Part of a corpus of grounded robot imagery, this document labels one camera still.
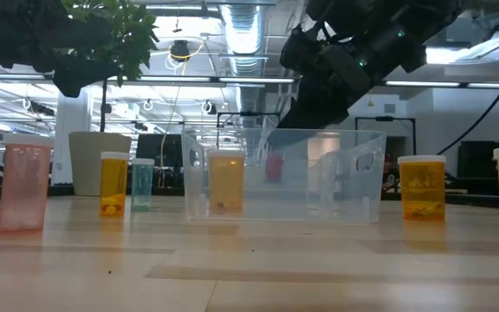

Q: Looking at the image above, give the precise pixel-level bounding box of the small teal pill bottle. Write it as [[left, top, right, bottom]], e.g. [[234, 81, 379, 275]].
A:
[[130, 158, 156, 212]]

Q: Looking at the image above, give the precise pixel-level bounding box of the large orange pill bottle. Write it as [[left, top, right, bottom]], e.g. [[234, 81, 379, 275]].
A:
[[207, 149, 247, 215], [397, 154, 447, 223]]

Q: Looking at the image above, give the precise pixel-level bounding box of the small orange pill bottle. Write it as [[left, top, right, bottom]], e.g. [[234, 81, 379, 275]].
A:
[[99, 151, 131, 218]]

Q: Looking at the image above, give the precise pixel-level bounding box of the dark background screen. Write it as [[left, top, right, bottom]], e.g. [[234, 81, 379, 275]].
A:
[[456, 140, 499, 196]]

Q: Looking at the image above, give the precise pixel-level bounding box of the black background monitor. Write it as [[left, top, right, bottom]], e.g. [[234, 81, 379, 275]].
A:
[[135, 133, 185, 170]]

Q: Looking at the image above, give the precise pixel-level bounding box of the white building column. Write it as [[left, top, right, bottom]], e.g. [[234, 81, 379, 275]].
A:
[[51, 86, 94, 186]]

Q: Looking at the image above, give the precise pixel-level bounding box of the ceiling light strip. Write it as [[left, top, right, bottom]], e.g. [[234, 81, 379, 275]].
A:
[[139, 75, 297, 84], [384, 80, 499, 89]]

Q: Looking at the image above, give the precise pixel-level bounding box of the clear plastic bin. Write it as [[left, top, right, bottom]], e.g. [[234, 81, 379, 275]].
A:
[[180, 127, 387, 224]]

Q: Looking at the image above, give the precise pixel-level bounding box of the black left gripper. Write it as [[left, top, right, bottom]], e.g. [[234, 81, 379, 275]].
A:
[[0, 0, 87, 99]]

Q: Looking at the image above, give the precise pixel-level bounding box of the pink pill bottle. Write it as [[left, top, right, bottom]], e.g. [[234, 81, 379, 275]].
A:
[[0, 133, 55, 233]]

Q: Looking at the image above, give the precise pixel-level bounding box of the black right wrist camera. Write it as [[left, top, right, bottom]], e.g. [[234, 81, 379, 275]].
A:
[[280, 23, 322, 73]]

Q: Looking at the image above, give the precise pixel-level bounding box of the silver ceiling duct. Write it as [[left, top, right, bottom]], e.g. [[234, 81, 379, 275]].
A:
[[219, 3, 269, 77]]

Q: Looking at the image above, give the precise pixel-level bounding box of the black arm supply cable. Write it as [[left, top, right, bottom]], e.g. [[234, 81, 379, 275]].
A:
[[436, 39, 499, 156]]

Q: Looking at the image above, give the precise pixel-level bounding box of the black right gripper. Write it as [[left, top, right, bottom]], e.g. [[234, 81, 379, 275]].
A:
[[270, 42, 374, 151]]

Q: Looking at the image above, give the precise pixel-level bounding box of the beige plant pot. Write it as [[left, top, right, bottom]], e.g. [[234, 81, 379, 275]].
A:
[[68, 131, 133, 197]]

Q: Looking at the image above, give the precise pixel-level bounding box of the black ceiling device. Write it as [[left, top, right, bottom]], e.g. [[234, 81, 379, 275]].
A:
[[169, 39, 192, 62]]

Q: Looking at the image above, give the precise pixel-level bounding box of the black metal frame stand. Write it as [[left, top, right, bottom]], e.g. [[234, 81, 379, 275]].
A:
[[216, 111, 282, 151], [354, 115, 418, 157]]

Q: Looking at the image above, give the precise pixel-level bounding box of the green leafy plant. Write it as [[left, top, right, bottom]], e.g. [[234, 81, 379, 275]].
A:
[[56, 0, 162, 133]]

